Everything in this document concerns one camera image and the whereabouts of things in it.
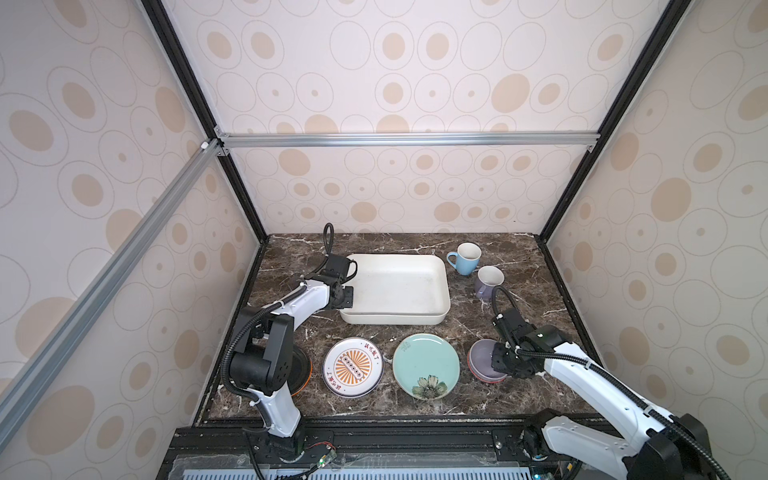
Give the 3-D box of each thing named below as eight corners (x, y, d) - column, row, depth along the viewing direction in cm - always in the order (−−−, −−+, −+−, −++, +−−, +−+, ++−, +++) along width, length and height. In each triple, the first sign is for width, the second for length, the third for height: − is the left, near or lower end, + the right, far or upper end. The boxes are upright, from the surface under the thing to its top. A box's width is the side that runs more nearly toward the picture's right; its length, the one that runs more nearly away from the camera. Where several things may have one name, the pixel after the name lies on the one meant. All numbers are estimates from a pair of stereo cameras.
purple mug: (475, 300, 104) (480, 287, 97) (470, 279, 109) (475, 265, 103) (500, 300, 104) (507, 287, 97) (494, 279, 109) (501, 265, 103)
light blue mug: (445, 269, 112) (450, 251, 104) (459, 255, 117) (464, 237, 109) (466, 282, 108) (472, 265, 101) (479, 268, 113) (486, 250, 105)
